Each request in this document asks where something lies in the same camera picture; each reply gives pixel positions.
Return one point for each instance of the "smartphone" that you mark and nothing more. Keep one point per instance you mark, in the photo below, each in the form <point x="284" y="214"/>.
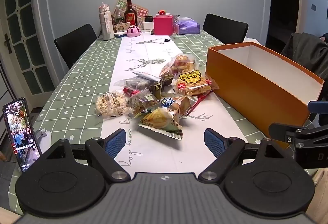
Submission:
<point x="20" y="134"/>

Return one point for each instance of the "person's leg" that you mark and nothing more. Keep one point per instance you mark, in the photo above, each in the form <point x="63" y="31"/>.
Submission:
<point x="320" y="178"/>
<point x="7" y="213"/>

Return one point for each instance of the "yellow green snack packet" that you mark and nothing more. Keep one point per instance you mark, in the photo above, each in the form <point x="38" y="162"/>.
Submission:
<point x="158" y="121"/>

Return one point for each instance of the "person's left leg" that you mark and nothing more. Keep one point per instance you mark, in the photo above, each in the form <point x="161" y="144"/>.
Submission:
<point x="7" y="213"/>

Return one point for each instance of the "flat blue white box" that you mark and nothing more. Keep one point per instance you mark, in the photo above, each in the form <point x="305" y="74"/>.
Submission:
<point x="120" y="34"/>

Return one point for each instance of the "wall switch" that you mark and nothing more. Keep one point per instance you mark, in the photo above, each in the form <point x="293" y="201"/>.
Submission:
<point x="313" y="7"/>

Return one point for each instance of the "blue orange bread packet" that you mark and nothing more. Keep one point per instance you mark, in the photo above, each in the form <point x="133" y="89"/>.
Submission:
<point x="183" y="105"/>

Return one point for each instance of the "dark brownie packet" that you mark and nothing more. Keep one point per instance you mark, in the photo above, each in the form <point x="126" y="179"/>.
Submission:
<point x="133" y="84"/>

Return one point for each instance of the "person's right leg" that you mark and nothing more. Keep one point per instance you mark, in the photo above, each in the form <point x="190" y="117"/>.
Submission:
<point x="320" y="178"/>

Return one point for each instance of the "small white box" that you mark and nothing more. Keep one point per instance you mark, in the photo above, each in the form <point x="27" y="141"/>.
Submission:
<point x="148" y="25"/>

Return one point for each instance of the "brown liquor bottle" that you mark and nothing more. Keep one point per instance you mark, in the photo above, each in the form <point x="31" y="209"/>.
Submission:
<point x="130" y="18"/>

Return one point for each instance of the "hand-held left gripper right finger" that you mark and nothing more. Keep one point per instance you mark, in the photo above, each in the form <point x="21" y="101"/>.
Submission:
<point x="214" y="143"/>

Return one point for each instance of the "narrow red snack packet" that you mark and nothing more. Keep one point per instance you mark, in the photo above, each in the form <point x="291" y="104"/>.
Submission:
<point x="198" y="101"/>

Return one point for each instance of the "pink gift box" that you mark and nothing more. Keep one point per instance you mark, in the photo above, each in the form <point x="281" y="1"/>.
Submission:
<point x="163" y="25"/>

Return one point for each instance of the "small black box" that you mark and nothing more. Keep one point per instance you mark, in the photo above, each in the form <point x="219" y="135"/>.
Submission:
<point x="148" y="19"/>

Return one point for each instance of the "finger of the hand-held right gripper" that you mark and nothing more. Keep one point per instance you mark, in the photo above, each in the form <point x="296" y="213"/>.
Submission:
<point x="281" y="131"/>
<point x="319" y="106"/>

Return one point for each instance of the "small beige radio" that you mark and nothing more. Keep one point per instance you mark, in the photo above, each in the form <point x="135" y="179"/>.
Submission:
<point x="122" y="27"/>

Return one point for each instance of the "purple tissue pack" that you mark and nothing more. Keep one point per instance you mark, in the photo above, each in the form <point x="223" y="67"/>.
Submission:
<point x="187" y="26"/>

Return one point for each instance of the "white deer print table runner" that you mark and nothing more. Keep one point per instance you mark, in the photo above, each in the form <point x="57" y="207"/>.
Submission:
<point x="153" y="50"/>

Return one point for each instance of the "clear bag of mixed snacks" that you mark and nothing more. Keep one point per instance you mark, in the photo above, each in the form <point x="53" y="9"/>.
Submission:
<point x="182" y="62"/>

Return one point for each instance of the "puffed rice cake packet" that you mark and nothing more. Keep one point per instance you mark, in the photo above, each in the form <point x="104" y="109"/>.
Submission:
<point x="111" y="105"/>

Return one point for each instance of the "yellow label waffle packet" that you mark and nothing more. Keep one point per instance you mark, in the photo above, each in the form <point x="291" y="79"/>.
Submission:
<point x="192" y="84"/>

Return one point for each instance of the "dotted pattern card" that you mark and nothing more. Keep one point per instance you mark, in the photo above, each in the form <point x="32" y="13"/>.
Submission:
<point x="142" y="14"/>

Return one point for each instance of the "pink round gadget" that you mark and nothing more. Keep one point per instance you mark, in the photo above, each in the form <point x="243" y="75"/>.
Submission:
<point x="133" y="31"/>

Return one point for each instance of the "glass panel door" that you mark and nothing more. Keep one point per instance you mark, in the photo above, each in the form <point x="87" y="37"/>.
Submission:
<point x="23" y="34"/>

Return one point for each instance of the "white dish with red ornament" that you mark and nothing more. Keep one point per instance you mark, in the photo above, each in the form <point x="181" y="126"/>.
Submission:
<point x="162" y="12"/>

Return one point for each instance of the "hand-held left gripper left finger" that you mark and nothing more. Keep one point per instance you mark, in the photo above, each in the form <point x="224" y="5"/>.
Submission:
<point x="115" y="142"/>

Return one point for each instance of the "grey water flask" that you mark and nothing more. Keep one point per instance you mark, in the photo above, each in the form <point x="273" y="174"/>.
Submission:
<point x="106" y="28"/>

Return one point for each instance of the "black chair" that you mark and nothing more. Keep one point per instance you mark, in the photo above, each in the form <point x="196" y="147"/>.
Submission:
<point x="225" y="28"/>
<point x="74" y="42"/>

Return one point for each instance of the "clear plastic bottle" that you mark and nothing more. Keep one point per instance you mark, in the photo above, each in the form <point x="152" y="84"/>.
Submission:
<point x="118" y="16"/>

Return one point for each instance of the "orange cardboard box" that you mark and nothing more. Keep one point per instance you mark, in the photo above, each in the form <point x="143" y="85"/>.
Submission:
<point x="243" y="85"/>

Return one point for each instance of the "dark green snack packet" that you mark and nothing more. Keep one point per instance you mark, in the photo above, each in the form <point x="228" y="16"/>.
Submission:
<point x="160" y="85"/>

